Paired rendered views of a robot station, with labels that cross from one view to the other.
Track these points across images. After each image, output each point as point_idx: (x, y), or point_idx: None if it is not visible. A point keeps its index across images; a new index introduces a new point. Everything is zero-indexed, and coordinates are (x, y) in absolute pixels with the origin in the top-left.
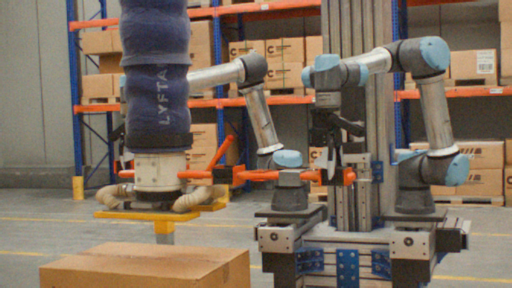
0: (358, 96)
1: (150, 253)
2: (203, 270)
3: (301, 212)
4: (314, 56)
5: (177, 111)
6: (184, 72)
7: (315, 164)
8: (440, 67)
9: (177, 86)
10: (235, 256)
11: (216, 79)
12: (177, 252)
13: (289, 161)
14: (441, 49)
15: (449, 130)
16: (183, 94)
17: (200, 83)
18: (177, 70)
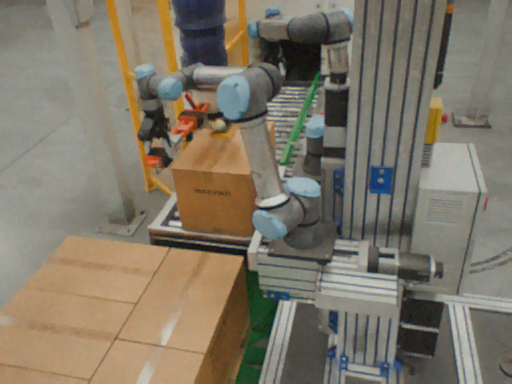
0: (327, 99)
1: (237, 141)
2: (190, 166)
3: (299, 174)
4: None
5: (190, 62)
6: (196, 34)
7: None
8: (225, 115)
9: (187, 44)
10: (225, 172)
11: (275, 34)
12: (239, 150)
13: (306, 129)
14: (229, 96)
15: (257, 182)
16: (192, 51)
17: (268, 34)
18: (187, 32)
